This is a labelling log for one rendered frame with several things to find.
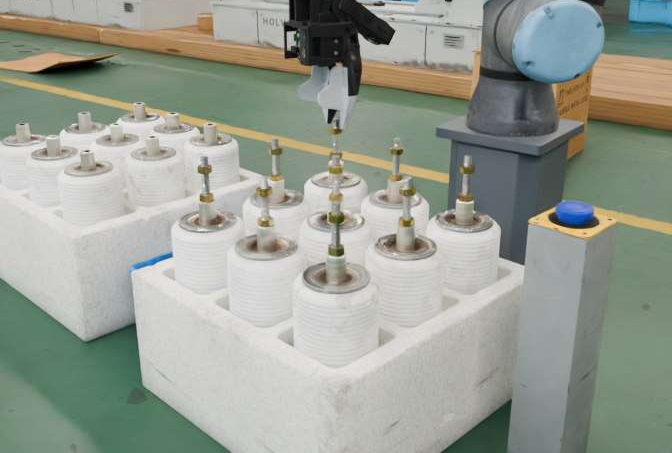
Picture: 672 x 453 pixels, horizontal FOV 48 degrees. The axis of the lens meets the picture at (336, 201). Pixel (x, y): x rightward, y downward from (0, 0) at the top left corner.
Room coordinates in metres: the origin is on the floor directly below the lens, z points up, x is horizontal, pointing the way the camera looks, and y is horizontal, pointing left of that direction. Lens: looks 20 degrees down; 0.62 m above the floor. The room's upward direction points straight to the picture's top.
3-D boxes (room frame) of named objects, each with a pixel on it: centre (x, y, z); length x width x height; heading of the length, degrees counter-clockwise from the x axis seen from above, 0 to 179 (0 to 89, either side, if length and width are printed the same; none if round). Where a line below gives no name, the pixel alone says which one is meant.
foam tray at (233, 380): (0.91, 0.00, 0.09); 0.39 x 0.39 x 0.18; 45
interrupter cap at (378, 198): (1.00, -0.08, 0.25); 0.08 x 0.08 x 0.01
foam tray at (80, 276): (1.31, 0.39, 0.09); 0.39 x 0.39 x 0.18; 45
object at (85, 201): (1.14, 0.39, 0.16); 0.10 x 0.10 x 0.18
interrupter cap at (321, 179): (1.08, 0.00, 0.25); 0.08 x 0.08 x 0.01
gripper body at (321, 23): (1.07, 0.02, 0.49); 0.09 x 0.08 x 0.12; 122
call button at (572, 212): (0.76, -0.26, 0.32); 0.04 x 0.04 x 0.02
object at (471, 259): (0.91, -0.17, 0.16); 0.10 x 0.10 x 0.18
